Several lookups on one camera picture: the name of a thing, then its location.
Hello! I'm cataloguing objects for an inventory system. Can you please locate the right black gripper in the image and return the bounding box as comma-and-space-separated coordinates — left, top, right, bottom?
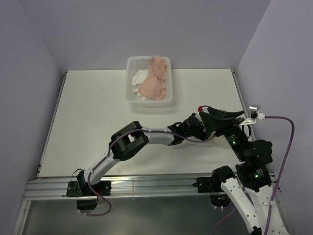
198, 106, 247, 160

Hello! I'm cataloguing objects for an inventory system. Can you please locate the mesh laundry bag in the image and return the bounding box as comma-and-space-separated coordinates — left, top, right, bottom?
209, 135, 231, 149

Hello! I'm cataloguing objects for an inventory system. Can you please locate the pink bra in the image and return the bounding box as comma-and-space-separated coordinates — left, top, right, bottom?
139, 55, 168, 100

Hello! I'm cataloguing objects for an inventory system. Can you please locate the white bra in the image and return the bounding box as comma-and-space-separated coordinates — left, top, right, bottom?
132, 70, 149, 101

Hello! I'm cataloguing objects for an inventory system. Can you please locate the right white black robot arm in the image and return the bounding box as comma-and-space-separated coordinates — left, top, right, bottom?
200, 106, 289, 235

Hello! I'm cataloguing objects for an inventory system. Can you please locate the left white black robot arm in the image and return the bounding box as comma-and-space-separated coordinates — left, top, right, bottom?
66, 113, 214, 197

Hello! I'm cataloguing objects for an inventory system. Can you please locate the white plastic basket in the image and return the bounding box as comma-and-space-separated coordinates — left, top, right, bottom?
125, 55, 174, 107

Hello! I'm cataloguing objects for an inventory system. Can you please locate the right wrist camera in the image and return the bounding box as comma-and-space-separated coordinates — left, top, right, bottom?
240, 104, 266, 126

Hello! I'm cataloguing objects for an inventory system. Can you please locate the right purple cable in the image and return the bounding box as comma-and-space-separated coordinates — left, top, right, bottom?
211, 115, 295, 235

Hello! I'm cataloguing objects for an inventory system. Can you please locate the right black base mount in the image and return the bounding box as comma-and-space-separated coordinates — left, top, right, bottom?
192, 177, 232, 210

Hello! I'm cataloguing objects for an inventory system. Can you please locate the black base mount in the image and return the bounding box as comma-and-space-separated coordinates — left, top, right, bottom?
66, 181, 112, 211
192, 177, 232, 210

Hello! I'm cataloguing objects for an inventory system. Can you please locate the aluminium mounting rail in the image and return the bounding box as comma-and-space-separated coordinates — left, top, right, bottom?
23, 173, 212, 201

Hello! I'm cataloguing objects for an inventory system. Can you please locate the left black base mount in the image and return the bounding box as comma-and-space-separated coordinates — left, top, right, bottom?
66, 181, 112, 211

